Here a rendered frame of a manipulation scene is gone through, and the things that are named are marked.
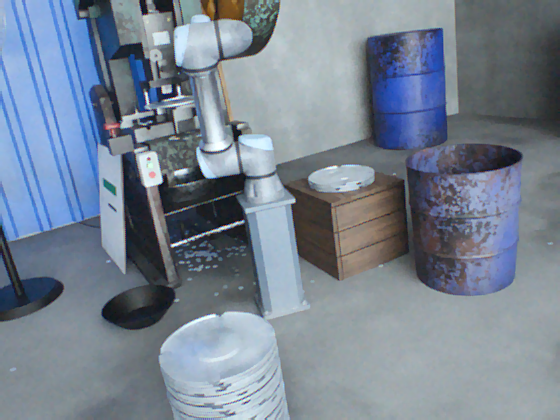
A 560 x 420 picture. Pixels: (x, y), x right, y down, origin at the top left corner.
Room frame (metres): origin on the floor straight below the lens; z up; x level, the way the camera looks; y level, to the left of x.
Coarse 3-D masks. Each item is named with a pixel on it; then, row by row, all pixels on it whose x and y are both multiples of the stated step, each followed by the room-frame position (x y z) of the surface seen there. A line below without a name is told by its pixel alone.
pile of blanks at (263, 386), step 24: (264, 360) 0.98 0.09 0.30; (168, 384) 0.99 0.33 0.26; (192, 384) 0.93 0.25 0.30; (216, 384) 0.92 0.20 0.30; (240, 384) 0.93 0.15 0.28; (264, 384) 0.97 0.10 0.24; (192, 408) 0.93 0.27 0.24; (216, 408) 0.92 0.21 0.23; (240, 408) 0.92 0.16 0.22; (264, 408) 0.95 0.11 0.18
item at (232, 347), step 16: (208, 320) 1.19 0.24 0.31; (224, 320) 1.17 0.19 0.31; (240, 320) 1.16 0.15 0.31; (256, 320) 1.15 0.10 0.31; (176, 336) 1.13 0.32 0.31; (192, 336) 1.12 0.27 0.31; (208, 336) 1.10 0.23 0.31; (224, 336) 1.09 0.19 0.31; (240, 336) 1.08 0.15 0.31; (256, 336) 1.08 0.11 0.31; (160, 352) 1.07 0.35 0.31; (176, 352) 1.06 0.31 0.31; (192, 352) 1.04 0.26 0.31; (208, 352) 1.03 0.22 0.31; (224, 352) 1.02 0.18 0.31; (240, 352) 1.02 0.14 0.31; (256, 352) 1.01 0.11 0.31; (176, 368) 0.99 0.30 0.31; (192, 368) 0.98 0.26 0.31; (208, 368) 0.97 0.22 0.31; (224, 368) 0.96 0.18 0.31; (240, 368) 0.96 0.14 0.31
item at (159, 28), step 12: (156, 12) 2.38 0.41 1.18; (168, 12) 2.36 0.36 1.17; (144, 24) 2.31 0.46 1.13; (156, 24) 2.33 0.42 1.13; (168, 24) 2.36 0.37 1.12; (156, 36) 2.33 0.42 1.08; (168, 36) 2.35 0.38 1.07; (156, 48) 2.32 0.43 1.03; (168, 48) 2.35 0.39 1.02; (144, 60) 2.37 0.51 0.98; (156, 60) 2.30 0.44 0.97; (168, 60) 2.31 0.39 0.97; (144, 72) 2.40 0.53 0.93; (156, 72) 2.31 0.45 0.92; (168, 72) 2.31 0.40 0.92
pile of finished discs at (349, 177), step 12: (324, 168) 2.24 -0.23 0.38; (336, 168) 2.24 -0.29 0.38; (348, 168) 2.21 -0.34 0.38; (360, 168) 2.18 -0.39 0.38; (372, 168) 2.12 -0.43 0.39; (312, 180) 2.10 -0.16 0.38; (324, 180) 2.08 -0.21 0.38; (336, 180) 2.05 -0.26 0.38; (348, 180) 2.02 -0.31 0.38; (360, 180) 1.99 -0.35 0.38; (372, 180) 2.05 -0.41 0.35
